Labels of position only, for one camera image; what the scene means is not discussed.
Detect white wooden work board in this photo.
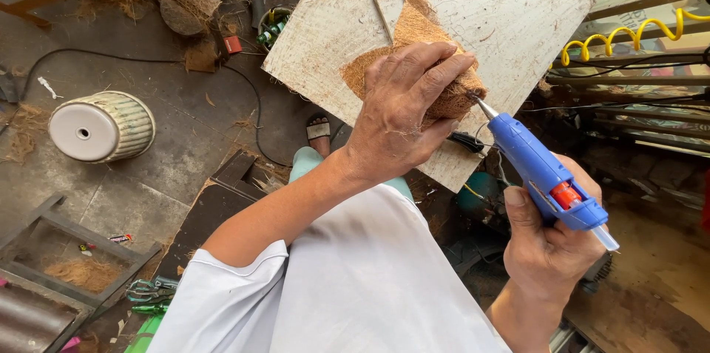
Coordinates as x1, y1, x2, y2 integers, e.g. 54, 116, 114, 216
261, 0, 594, 194

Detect person's white shirt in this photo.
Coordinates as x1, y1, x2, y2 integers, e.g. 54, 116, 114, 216
145, 183, 512, 353

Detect person's right hand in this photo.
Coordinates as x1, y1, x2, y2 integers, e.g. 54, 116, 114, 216
503, 152, 610, 303

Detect wooden slatted rack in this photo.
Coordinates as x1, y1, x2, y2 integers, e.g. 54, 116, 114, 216
546, 0, 710, 160

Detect white ribbed plastic pot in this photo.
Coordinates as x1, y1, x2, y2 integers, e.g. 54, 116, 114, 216
48, 91, 156, 164

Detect yellow coiled air hose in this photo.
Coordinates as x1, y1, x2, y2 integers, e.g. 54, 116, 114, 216
560, 8, 710, 67

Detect bucket of green bottles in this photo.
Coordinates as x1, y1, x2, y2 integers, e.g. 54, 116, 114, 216
256, 6, 294, 53

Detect clump of coconut fibre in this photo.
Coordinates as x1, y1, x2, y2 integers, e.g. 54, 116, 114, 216
44, 259, 124, 294

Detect person's green trouser leg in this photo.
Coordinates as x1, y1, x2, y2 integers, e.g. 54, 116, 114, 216
288, 146, 415, 202

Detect dark wooden boards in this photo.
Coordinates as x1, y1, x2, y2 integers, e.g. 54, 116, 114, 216
150, 149, 268, 282

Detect blue hot glue gun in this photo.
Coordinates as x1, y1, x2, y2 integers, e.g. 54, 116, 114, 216
467, 91, 621, 253

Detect brown coconut fibre sheet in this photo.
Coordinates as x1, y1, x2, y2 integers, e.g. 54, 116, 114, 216
340, 0, 489, 131

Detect teal round container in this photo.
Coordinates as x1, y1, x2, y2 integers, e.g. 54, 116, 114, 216
457, 172, 501, 215

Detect grey metal frame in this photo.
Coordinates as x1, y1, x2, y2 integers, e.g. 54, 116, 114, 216
0, 192, 163, 353

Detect black electric cable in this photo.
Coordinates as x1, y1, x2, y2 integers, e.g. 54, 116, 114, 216
19, 48, 289, 167

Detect green handled pliers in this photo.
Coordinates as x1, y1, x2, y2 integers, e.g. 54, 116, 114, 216
125, 275, 179, 316

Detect person's sandalled foot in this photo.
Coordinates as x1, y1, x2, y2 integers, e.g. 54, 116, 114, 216
306, 113, 332, 159

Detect person's left hand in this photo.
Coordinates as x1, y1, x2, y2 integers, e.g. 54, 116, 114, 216
343, 41, 478, 183

